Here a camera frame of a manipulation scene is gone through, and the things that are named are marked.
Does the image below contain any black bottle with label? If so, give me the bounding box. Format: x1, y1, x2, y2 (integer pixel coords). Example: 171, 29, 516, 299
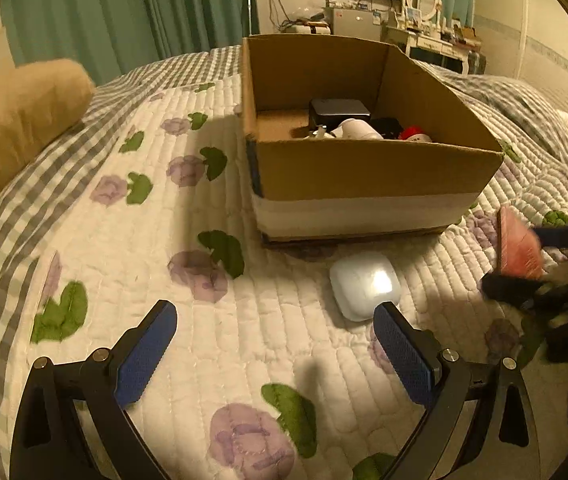
370, 117, 404, 140

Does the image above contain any white louvered wardrobe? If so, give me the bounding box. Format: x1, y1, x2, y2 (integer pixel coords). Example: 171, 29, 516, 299
473, 0, 568, 113

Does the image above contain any red white small object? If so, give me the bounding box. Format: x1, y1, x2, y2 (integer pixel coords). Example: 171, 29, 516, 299
398, 126, 432, 143

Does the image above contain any beige pillow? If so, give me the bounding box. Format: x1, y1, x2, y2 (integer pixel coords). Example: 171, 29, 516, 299
0, 58, 95, 193

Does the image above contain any white earbuds case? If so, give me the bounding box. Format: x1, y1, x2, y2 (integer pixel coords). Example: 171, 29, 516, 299
330, 252, 402, 323

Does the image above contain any open cardboard box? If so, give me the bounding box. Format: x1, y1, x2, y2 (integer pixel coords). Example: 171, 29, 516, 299
242, 34, 503, 242

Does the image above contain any white faucet filter device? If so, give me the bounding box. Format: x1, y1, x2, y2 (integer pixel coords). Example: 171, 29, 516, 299
309, 118, 383, 141

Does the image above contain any white dressing table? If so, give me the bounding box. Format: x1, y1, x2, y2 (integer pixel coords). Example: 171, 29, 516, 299
380, 24, 487, 75

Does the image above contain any grey checkered bedsheet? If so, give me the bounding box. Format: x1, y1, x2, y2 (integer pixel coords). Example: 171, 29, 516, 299
0, 44, 568, 480

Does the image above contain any silver power bank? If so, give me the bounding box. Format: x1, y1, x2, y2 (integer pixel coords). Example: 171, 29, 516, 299
309, 99, 371, 131

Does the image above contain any white floral quilted mat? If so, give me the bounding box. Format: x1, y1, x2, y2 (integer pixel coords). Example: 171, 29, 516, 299
0, 71, 568, 480

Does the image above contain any grey mini fridge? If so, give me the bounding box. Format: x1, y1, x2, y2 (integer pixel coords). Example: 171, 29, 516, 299
325, 8, 382, 41

